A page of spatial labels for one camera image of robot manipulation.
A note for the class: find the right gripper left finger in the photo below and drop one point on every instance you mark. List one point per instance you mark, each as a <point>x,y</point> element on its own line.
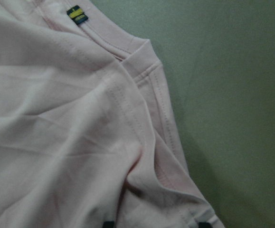
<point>108,224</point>

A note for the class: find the pink snoopy t-shirt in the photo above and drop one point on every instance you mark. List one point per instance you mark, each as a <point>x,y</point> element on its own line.
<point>87,132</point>

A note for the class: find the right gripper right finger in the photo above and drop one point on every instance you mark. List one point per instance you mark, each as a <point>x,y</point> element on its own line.
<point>204,225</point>

